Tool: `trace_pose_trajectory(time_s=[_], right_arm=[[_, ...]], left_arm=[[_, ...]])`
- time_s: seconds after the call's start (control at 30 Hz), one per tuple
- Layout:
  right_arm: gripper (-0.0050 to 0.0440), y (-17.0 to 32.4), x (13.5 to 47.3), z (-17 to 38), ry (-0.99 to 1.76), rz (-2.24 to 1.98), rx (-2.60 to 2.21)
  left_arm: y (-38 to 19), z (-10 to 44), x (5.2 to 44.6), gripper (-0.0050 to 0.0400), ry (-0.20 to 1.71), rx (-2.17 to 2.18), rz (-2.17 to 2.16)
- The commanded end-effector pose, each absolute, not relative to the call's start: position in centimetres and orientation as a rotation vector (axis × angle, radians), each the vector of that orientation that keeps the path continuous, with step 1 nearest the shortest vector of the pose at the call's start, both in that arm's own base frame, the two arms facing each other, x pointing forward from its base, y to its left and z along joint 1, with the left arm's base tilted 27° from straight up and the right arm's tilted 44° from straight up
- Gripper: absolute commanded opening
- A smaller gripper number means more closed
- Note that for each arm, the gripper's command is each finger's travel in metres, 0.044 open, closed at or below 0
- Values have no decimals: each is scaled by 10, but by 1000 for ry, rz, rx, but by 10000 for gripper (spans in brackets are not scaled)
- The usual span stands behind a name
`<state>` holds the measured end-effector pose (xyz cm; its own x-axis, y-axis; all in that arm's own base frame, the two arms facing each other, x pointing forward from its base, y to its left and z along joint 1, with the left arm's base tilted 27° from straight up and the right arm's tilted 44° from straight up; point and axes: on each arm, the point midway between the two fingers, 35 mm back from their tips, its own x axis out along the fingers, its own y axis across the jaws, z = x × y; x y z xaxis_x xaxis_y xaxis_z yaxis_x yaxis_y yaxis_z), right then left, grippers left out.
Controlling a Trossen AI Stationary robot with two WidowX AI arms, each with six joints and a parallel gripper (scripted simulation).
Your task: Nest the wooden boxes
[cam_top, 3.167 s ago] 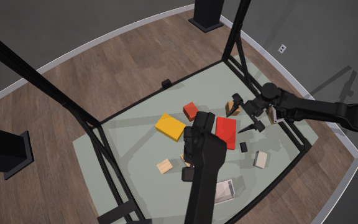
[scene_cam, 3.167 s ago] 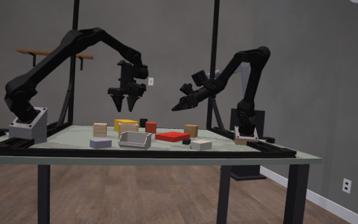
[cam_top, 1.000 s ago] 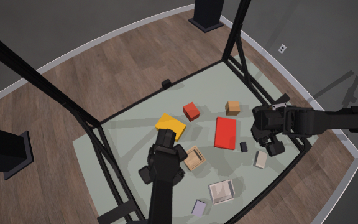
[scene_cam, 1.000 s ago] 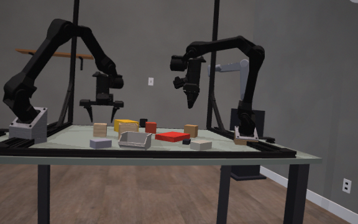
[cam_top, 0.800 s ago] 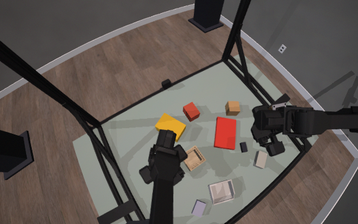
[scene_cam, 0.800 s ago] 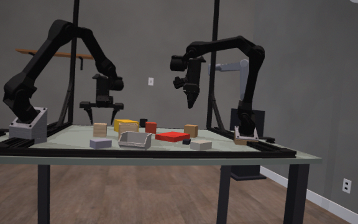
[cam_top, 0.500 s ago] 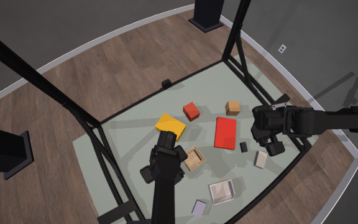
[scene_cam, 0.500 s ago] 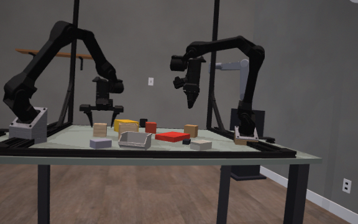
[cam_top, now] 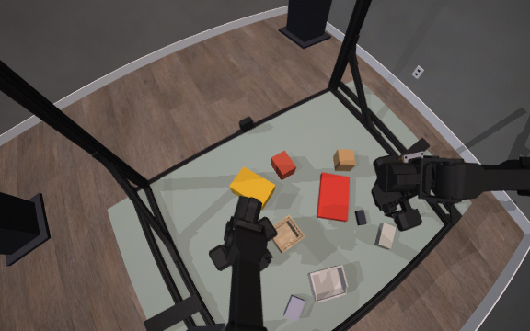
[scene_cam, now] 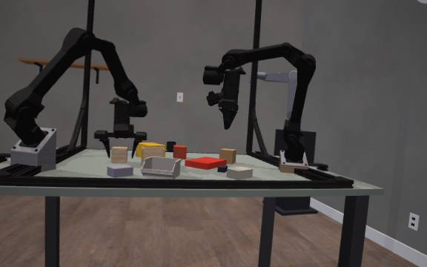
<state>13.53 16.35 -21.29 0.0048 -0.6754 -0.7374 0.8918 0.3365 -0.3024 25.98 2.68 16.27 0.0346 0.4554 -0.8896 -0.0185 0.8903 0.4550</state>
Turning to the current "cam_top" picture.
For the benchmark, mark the tan cardboard cube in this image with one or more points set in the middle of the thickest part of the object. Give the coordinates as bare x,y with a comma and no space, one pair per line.
344,160

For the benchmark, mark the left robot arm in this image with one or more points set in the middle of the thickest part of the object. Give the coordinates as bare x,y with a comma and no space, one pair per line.
454,180

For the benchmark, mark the yellow block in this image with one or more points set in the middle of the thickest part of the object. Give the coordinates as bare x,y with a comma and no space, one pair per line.
249,184

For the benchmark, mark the red flat rectangular block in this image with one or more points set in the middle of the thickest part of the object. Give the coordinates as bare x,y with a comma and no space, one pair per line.
333,197

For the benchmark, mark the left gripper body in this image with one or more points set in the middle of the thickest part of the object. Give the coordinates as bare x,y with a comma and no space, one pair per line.
409,218

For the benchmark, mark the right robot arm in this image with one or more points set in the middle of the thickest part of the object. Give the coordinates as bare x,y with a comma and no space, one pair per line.
245,252

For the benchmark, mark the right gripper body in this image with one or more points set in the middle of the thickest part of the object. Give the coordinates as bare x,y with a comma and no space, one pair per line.
217,254

